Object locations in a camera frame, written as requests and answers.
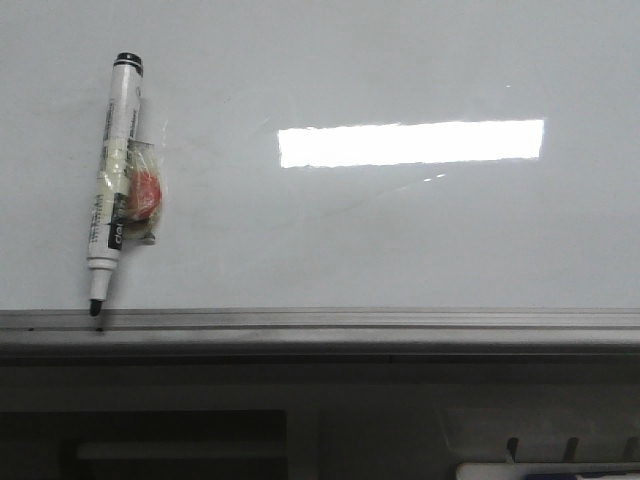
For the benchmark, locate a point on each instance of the white black whiteboard marker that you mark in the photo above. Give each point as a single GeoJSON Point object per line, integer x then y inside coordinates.
{"type": "Point", "coordinates": [106, 235]}

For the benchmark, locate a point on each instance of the white whiteboard surface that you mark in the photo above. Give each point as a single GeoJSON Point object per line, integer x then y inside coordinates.
{"type": "Point", "coordinates": [332, 153]}

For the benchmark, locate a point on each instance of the red magnet taped to marker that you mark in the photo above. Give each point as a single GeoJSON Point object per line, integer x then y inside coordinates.
{"type": "Point", "coordinates": [145, 199]}

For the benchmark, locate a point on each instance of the aluminium whiteboard frame rail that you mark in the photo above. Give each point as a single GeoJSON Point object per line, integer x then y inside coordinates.
{"type": "Point", "coordinates": [318, 331]}

